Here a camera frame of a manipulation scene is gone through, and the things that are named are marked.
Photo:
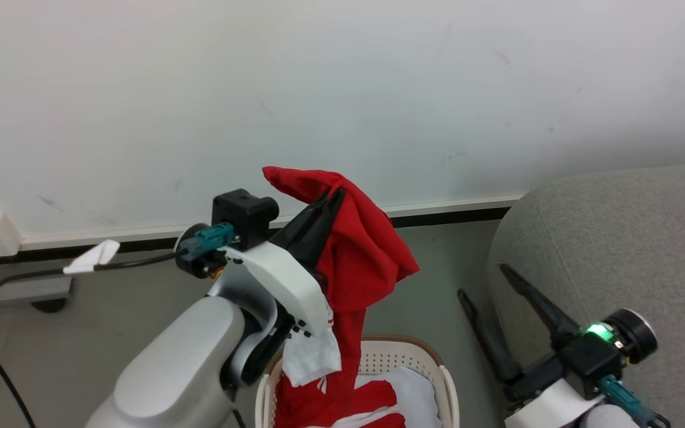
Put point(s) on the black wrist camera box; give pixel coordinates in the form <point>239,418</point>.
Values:
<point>592,362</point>
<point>242,217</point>

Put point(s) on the red garment with white stripes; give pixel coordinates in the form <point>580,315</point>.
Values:
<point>360,261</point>

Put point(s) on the black round wrist cap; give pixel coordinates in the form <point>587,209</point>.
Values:
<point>191,267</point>
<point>634,336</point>

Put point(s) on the black round right wrist cap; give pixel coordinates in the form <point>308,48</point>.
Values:
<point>634,336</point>

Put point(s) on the grey fabric sofa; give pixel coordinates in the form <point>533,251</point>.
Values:
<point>646,238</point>

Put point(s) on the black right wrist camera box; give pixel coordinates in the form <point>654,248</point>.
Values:
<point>592,362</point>

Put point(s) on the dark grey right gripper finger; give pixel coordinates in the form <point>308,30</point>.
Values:
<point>541,309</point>
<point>488,339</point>

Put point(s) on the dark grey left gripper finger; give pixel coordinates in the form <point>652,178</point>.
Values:
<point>327,229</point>
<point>304,223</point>

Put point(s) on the grey metal base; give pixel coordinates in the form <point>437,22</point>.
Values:
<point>21,289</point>

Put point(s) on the cream perforated laundry basket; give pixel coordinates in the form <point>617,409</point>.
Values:
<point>405,355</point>

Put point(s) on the white black wall baseboard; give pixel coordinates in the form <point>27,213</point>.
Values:
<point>437,209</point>

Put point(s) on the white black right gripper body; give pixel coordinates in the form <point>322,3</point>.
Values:
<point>547,398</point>

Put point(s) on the black round left wrist cap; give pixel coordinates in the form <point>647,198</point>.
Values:
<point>191,267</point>

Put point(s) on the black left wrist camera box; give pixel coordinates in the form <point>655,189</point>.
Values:
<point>242,217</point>

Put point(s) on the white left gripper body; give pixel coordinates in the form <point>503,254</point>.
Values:
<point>286,276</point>

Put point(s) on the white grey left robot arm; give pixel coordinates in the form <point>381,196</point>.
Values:
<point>182,356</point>

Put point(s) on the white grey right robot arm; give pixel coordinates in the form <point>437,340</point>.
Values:
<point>607,417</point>

